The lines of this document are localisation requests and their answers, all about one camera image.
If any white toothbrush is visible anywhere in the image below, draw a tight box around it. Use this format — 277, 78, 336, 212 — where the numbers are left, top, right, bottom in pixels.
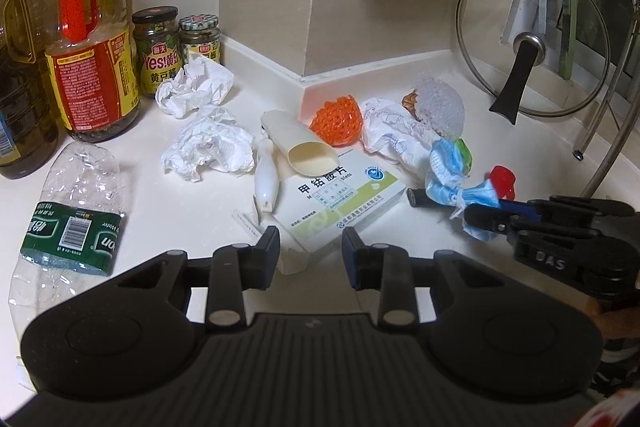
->
253, 136, 279, 215

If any orange foam net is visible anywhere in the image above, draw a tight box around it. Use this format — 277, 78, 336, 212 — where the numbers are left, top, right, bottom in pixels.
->
308, 93, 362, 148

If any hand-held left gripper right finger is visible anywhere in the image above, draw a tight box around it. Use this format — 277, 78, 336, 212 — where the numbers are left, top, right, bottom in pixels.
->
341, 226, 506, 329

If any crumpled white tissue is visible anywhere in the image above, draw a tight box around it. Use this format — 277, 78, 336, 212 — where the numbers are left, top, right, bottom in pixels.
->
154, 56, 236, 118
159, 105, 257, 184

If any red plastic piece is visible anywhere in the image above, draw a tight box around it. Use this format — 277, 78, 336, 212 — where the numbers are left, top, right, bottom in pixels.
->
486, 165, 517, 198

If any white green medicine box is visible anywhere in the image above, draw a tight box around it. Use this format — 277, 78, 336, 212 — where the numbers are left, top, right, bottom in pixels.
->
271, 151, 407, 259

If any beige paper cup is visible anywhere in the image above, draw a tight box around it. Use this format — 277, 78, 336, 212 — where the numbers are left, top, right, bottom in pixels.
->
260, 108, 342, 176

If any small jar checkered lid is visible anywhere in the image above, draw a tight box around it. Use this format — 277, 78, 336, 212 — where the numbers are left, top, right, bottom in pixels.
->
178, 15, 222, 68

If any metal dish rack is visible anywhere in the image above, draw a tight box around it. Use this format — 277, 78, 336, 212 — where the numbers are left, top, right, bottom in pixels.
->
572, 0, 640, 200

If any crushed plastic bottle green label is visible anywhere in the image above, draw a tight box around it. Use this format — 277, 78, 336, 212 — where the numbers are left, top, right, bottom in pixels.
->
9, 141, 124, 339

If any oil bottle blue label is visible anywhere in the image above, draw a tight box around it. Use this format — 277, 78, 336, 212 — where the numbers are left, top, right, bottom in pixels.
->
0, 0, 60, 180

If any glass pot lid black handle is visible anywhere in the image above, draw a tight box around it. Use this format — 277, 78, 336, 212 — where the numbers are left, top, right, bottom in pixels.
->
456, 0, 612, 126

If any sauce jar dark lid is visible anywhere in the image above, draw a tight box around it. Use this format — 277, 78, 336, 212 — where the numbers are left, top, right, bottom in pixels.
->
131, 5, 181, 98

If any small black object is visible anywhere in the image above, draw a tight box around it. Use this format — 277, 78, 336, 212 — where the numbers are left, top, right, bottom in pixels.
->
405, 187, 432, 208

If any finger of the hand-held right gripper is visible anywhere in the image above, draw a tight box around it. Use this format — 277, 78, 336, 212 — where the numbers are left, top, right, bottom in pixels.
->
462, 205, 597, 249
499, 194, 634, 226

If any red-handled oil bottle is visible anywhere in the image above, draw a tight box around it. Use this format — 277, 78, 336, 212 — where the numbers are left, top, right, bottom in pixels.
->
44, 0, 142, 144

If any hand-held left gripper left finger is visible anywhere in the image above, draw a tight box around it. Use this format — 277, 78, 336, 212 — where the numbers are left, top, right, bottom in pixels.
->
117, 226, 282, 329

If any green cutting board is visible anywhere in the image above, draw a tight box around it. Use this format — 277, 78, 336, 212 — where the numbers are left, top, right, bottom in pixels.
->
559, 0, 582, 81

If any crumpled white paper bag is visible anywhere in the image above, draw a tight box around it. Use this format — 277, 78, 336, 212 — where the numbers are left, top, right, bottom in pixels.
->
360, 96, 442, 174

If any blue face mask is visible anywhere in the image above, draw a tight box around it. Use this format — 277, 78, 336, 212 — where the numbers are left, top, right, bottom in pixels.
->
424, 138, 502, 244

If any printed clothing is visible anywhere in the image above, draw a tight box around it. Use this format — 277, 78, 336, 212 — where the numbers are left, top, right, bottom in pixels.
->
575, 337, 640, 427

